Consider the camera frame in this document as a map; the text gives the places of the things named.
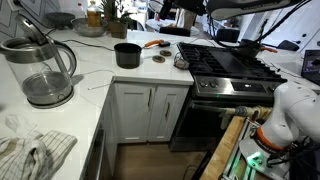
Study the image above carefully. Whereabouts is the small transparent glass kettle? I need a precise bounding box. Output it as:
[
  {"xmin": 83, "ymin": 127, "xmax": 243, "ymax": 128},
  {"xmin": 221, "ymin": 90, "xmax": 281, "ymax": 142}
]
[{"xmin": 174, "ymin": 52, "xmax": 190, "ymax": 70}]

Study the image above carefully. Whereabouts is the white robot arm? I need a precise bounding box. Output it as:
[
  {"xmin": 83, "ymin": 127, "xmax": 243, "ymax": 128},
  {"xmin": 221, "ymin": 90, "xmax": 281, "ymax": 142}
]
[{"xmin": 239, "ymin": 81, "xmax": 320, "ymax": 180}]

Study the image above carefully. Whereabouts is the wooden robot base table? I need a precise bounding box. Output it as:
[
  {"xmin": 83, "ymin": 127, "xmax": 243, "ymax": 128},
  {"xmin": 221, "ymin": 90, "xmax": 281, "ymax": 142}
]
[{"xmin": 200, "ymin": 116, "xmax": 245, "ymax": 180}]

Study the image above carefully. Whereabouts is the stainless steel gas stove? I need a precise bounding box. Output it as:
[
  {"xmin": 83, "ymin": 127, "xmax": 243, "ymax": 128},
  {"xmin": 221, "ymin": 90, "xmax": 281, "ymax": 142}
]
[{"xmin": 169, "ymin": 43, "xmax": 286, "ymax": 152}]

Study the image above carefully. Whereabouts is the large electric glass kettle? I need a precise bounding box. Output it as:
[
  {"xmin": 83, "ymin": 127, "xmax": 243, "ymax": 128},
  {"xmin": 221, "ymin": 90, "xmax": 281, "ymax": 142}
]
[{"xmin": 0, "ymin": 14, "xmax": 77, "ymax": 109}]

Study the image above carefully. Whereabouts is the white kitchen cabinet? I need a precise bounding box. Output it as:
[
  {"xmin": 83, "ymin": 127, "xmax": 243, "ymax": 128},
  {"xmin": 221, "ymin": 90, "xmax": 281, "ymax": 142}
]
[{"xmin": 102, "ymin": 83, "xmax": 189, "ymax": 174}]

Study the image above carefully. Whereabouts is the round brown coaster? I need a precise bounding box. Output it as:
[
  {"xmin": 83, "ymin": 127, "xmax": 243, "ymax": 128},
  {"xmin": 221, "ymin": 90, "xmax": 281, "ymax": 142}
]
[
  {"xmin": 160, "ymin": 50, "xmax": 172, "ymax": 57},
  {"xmin": 152, "ymin": 55, "xmax": 165, "ymax": 63}
]

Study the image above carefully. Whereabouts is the potted green plant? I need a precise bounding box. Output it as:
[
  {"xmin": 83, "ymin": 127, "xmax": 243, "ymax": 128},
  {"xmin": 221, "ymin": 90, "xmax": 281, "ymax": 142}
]
[{"xmin": 101, "ymin": 0, "xmax": 133, "ymax": 39}]

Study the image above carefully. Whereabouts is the orange juice bottle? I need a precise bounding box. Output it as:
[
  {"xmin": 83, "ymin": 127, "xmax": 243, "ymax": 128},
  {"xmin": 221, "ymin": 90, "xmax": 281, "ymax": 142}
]
[{"xmin": 87, "ymin": 0, "xmax": 102, "ymax": 27}]

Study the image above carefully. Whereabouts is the stainless steel dishwasher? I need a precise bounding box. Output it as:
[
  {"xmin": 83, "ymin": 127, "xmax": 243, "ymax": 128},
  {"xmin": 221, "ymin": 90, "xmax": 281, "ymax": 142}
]
[{"xmin": 79, "ymin": 126, "xmax": 105, "ymax": 180}]

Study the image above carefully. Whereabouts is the dark bowl on counter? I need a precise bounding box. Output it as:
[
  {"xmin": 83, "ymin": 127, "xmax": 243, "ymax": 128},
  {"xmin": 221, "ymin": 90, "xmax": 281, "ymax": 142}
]
[{"xmin": 46, "ymin": 12, "xmax": 75, "ymax": 30}]

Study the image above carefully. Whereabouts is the striped dish cloth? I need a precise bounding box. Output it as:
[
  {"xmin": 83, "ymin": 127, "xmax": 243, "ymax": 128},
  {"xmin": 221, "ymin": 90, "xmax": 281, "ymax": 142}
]
[{"xmin": 0, "ymin": 130, "xmax": 77, "ymax": 180}]

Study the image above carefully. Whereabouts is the laptop screen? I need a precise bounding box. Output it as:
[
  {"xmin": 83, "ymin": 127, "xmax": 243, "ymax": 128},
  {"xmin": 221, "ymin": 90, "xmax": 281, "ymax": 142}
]
[{"xmin": 301, "ymin": 50, "xmax": 320, "ymax": 86}]

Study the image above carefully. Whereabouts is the small grey pot orange handle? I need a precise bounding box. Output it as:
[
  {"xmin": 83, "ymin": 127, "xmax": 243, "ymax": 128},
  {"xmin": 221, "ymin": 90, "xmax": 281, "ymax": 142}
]
[{"xmin": 114, "ymin": 40, "xmax": 162, "ymax": 69}]

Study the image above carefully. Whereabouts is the thin black floor cable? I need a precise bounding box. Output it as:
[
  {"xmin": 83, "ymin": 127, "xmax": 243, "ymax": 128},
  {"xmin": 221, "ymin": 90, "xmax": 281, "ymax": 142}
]
[{"xmin": 181, "ymin": 163, "xmax": 199, "ymax": 180}]

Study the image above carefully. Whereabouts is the large grey pot orange handle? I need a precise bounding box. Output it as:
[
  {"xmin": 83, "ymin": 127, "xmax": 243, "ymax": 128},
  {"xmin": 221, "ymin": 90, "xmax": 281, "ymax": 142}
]
[{"xmin": 236, "ymin": 39, "xmax": 277, "ymax": 58}]

